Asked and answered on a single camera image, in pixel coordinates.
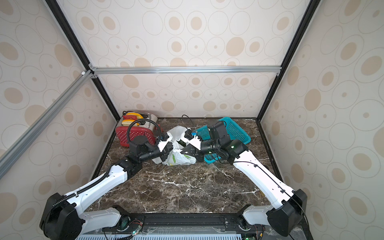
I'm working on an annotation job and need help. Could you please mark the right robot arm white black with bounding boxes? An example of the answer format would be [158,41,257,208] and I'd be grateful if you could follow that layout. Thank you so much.
[177,121,308,237]

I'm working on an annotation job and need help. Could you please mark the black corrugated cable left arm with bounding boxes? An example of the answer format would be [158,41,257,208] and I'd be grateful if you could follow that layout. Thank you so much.
[126,118,163,148]

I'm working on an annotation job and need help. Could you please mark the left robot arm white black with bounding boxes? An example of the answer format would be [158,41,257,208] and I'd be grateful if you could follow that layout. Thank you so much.
[40,133,173,240]

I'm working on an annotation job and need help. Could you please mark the teal plastic basket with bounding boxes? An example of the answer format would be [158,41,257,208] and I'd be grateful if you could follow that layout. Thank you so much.
[196,117,251,164]

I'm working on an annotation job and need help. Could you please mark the white plastic bag lemon print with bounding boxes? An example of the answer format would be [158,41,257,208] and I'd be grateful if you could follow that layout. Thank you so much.
[152,126,196,166]

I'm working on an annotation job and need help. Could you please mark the horizontal aluminium frame bar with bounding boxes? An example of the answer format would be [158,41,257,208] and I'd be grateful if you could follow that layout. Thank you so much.
[92,66,282,75]

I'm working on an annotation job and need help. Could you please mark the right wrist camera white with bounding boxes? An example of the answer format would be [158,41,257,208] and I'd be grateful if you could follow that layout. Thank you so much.
[181,129,202,150]

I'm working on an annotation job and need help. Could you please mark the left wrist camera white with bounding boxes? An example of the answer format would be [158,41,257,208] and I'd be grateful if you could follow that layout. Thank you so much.
[157,132,173,152]

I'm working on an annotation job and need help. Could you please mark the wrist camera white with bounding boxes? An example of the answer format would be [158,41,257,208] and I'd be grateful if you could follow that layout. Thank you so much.
[181,129,202,150]
[157,132,173,152]

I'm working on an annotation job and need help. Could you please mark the diagonal aluminium frame bar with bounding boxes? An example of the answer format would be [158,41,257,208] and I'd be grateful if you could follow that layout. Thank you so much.
[1,70,92,177]

